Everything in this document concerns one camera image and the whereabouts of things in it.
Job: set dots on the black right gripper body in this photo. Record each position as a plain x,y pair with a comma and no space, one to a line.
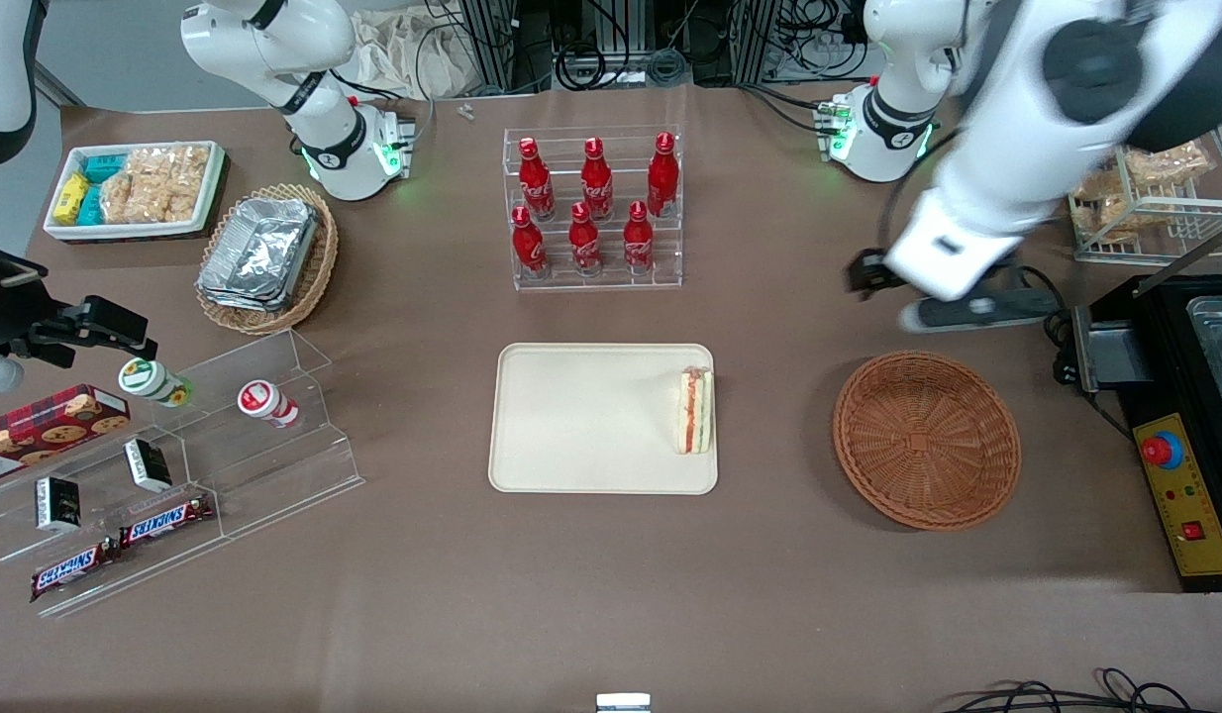
5,302

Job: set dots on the triangular sandwich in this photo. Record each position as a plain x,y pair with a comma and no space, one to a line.
694,411

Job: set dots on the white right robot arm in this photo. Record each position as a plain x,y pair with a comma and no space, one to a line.
309,59

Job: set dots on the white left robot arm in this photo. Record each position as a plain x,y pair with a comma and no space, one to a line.
1027,119

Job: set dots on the round brown wicker basket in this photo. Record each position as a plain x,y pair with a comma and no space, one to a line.
928,441

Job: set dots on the white rectangular snack tray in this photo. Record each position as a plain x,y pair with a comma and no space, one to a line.
215,173

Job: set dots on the oval light wicker basket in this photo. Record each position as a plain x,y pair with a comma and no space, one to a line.
319,267

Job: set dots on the beige plastic tray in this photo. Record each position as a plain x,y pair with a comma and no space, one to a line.
591,421

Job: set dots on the green capped yogurt bottle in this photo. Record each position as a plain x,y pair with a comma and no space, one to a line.
151,381

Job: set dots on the red plaid cookie box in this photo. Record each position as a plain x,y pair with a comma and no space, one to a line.
47,426

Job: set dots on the teal snack pack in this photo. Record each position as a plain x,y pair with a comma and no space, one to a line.
104,166
90,206

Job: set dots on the clear rice cracker pack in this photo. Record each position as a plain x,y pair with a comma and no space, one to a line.
136,203
175,166

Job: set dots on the small black white box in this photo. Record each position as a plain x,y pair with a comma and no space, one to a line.
148,465
58,503

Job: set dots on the yellow snack pack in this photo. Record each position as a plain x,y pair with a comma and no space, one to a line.
71,198

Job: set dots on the red capped yogurt bottle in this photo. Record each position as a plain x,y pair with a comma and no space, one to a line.
264,401

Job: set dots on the Snickers chocolate bar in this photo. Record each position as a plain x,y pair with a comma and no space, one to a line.
165,522
71,571

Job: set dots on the clear acrylic bottle rack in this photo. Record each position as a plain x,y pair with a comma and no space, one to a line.
670,267

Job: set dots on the clear acrylic step shelf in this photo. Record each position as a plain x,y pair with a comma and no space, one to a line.
274,475

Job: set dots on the red cola bottle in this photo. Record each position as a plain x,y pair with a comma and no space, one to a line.
529,246
536,183
597,183
585,243
662,178
639,243

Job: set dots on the bagged fried snack pack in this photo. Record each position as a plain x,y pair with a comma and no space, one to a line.
1171,166
1101,203

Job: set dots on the black appliance base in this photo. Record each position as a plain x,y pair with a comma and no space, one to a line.
1166,386

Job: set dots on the red emergency stop button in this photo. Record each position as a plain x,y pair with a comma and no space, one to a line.
1162,451

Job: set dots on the yellow control panel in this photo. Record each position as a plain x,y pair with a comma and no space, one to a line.
1190,495

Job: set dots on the beige cloth bag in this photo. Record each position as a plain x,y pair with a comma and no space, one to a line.
413,54

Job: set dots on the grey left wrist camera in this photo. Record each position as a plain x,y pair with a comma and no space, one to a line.
977,312

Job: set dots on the grey metal bracket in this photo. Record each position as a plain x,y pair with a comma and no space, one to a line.
1111,352

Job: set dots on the aluminium frame post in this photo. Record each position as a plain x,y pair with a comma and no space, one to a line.
492,45

